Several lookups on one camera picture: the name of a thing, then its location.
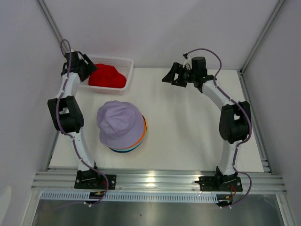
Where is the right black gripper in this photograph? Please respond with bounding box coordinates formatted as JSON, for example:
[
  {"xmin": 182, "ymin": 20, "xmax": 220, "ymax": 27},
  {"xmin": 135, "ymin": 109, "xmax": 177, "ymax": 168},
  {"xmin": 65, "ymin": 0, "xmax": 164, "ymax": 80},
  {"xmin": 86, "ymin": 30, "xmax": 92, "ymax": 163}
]
[{"xmin": 162, "ymin": 62, "xmax": 197, "ymax": 88}]

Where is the red bucket hat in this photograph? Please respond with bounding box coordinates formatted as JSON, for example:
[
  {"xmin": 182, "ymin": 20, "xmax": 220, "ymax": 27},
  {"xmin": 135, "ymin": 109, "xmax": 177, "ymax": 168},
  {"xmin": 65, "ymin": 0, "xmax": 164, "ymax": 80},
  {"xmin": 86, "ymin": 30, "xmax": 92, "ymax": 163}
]
[{"xmin": 88, "ymin": 64, "xmax": 127, "ymax": 89}]

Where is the orange bucket hat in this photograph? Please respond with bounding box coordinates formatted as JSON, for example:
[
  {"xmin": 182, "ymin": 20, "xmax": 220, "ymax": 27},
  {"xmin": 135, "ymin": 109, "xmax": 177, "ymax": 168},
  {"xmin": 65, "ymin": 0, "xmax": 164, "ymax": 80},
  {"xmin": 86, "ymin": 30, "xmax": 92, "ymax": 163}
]
[{"xmin": 122, "ymin": 116, "xmax": 147, "ymax": 153}]

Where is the lavender bucket hat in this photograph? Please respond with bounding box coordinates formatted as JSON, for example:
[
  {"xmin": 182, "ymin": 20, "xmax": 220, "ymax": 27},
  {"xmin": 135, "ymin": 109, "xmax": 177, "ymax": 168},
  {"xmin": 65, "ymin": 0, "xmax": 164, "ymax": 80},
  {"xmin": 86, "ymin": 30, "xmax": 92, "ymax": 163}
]
[{"xmin": 96, "ymin": 100, "xmax": 144, "ymax": 149}]

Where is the teal bucket hat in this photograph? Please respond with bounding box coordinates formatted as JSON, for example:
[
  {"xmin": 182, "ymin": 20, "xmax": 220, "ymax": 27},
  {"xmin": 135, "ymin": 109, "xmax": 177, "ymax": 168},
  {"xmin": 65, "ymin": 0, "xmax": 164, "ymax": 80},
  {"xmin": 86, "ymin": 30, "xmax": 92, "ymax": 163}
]
[{"xmin": 111, "ymin": 141, "xmax": 148, "ymax": 153}]

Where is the dark blue bucket hat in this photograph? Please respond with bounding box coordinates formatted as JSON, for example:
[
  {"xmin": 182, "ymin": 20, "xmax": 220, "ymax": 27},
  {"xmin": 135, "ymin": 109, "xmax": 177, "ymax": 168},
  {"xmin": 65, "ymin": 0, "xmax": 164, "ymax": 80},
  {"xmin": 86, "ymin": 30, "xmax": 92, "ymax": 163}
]
[{"xmin": 115, "ymin": 143, "xmax": 146, "ymax": 154}]

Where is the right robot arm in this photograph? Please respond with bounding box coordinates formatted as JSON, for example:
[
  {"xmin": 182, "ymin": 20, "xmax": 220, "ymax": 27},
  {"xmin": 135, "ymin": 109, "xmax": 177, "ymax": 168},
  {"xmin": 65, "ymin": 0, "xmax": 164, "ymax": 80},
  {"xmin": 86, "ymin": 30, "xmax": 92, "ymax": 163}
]
[{"xmin": 162, "ymin": 56, "xmax": 252, "ymax": 192}]

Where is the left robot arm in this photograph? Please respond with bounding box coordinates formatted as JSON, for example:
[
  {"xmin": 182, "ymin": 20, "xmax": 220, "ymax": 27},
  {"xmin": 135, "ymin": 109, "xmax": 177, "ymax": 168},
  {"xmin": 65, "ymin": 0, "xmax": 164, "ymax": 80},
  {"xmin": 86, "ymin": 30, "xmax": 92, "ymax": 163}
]
[{"xmin": 47, "ymin": 50, "xmax": 102, "ymax": 189}]

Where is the white plastic bin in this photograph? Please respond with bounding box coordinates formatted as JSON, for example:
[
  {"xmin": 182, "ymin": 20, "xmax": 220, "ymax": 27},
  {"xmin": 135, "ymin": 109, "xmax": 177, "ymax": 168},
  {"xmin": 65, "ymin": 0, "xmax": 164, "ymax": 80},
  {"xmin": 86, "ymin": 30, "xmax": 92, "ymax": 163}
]
[{"xmin": 79, "ymin": 55, "xmax": 134, "ymax": 95}]

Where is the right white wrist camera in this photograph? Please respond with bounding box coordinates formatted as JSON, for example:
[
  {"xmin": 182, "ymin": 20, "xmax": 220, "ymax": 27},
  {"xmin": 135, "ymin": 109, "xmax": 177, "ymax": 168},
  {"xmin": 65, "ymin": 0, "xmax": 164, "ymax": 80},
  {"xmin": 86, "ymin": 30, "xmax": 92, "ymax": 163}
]
[{"xmin": 182, "ymin": 53, "xmax": 192, "ymax": 70}]

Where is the left aluminium frame post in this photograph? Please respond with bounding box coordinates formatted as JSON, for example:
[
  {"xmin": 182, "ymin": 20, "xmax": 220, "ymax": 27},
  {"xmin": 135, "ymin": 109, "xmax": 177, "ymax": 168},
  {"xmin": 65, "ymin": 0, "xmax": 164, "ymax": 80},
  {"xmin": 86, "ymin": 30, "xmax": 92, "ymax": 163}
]
[{"xmin": 35, "ymin": 0, "xmax": 70, "ymax": 54}]

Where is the aluminium frame post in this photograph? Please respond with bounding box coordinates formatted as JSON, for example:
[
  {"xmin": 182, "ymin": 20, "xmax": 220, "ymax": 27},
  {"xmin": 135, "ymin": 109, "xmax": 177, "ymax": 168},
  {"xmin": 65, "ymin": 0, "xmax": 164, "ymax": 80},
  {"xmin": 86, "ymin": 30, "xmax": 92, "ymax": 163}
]
[
  {"xmin": 35, "ymin": 0, "xmax": 70, "ymax": 54},
  {"xmin": 239, "ymin": 0, "xmax": 289, "ymax": 74}
]

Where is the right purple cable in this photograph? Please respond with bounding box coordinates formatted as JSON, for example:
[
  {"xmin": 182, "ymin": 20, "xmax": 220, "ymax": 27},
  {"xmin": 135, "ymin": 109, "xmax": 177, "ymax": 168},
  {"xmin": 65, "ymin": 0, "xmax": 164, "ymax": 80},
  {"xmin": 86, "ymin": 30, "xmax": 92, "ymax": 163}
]
[{"xmin": 183, "ymin": 48, "xmax": 252, "ymax": 165}]

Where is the purple cable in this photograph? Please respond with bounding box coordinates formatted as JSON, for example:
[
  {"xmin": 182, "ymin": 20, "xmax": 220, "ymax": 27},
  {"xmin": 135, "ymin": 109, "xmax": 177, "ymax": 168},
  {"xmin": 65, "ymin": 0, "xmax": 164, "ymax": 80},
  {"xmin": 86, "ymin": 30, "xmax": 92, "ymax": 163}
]
[
  {"xmin": 183, "ymin": 48, "xmax": 252, "ymax": 165},
  {"xmin": 56, "ymin": 39, "xmax": 109, "ymax": 208}
]

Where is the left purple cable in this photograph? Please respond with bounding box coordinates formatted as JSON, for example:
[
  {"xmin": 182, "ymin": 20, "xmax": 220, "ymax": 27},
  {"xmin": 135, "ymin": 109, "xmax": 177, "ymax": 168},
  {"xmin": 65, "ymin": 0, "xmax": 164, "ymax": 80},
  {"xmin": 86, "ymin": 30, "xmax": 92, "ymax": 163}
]
[{"xmin": 56, "ymin": 39, "xmax": 109, "ymax": 208}]

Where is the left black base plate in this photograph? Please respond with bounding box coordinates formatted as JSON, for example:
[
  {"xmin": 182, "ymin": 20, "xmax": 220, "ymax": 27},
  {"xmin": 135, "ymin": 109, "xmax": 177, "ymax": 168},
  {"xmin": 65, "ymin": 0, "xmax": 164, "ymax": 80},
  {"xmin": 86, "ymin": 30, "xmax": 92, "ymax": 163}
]
[{"xmin": 74, "ymin": 170, "xmax": 107, "ymax": 190}]

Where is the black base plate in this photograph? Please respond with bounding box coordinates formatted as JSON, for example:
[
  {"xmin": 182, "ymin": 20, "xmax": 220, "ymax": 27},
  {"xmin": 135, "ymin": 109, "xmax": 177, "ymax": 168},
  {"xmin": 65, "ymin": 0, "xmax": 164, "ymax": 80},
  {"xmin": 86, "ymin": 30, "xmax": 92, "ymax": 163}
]
[
  {"xmin": 194, "ymin": 176, "xmax": 243, "ymax": 192},
  {"xmin": 74, "ymin": 170, "xmax": 107, "ymax": 190}
]

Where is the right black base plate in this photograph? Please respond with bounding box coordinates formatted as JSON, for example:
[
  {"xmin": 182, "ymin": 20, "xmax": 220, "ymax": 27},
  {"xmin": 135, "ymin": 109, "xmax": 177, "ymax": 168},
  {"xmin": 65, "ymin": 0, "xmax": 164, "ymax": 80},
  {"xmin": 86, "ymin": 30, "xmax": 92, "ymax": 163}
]
[{"xmin": 194, "ymin": 176, "xmax": 243, "ymax": 192}]

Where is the right aluminium frame post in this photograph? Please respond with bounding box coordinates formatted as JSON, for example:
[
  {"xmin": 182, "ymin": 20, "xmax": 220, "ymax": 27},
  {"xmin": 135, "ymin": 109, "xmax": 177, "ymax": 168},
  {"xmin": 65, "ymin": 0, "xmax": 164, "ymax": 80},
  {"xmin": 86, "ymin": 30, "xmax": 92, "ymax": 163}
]
[{"xmin": 239, "ymin": 0, "xmax": 289, "ymax": 74}]

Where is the white slotted cable duct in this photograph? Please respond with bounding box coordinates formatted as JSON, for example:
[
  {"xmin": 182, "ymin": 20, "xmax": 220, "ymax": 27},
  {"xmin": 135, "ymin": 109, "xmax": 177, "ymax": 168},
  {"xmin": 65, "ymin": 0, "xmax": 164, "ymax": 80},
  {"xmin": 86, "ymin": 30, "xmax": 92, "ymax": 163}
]
[{"xmin": 40, "ymin": 191, "xmax": 218, "ymax": 203}]

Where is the right aluminium table rail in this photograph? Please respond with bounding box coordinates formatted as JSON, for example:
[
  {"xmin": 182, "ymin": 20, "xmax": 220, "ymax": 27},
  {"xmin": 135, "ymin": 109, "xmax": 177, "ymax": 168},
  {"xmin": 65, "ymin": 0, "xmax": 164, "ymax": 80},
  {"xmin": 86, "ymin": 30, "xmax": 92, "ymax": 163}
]
[{"xmin": 237, "ymin": 70, "xmax": 274, "ymax": 175}]

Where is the aluminium mounting rail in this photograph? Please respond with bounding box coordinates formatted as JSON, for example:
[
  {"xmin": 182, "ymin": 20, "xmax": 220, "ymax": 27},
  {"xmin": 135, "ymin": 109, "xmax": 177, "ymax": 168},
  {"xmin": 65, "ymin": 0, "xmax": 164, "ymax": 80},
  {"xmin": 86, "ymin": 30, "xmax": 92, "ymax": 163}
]
[{"xmin": 31, "ymin": 168, "xmax": 287, "ymax": 194}]

